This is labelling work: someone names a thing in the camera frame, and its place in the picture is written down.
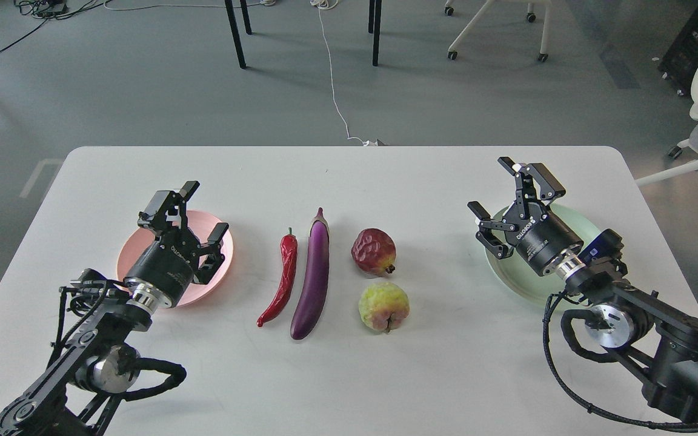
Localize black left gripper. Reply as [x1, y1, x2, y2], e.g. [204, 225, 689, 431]
[124, 181, 230, 308]

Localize white floor cable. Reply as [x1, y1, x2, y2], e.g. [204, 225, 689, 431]
[310, 0, 379, 147]

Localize black floor cables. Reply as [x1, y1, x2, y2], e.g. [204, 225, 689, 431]
[0, 0, 107, 71]

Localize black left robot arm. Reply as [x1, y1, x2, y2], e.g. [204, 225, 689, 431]
[0, 181, 229, 435]

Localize white chair base with casters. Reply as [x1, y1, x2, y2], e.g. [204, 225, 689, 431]
[444, 0, 553, 62]

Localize black table legs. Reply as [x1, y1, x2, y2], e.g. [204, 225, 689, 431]
[224, 0, 382, 69]

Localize black equipment cabinet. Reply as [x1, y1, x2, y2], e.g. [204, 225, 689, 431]
[657, 5, 698, 97]

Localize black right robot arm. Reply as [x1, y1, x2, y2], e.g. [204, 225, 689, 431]
[467, 157, 698, 434]

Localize pink plate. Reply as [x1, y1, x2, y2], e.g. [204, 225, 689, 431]
[116, 210, 234, 307]

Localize light green plate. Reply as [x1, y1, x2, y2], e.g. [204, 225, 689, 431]
[487, 203, 600, 308]

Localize green yellow custard apple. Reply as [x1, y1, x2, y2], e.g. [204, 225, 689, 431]
[358, 282, 410, 333]

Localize dark red pomegranate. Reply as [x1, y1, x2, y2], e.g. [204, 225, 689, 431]
[351, 228, 397, 276]

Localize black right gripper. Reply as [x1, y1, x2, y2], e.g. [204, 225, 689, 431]
[468, 157, 583, 277]

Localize purple eggplant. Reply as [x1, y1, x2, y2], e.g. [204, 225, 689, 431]
[290, 207, 330, 340]

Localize red chili pepper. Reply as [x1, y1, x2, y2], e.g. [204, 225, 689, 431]
[256, 227, 298, 328]

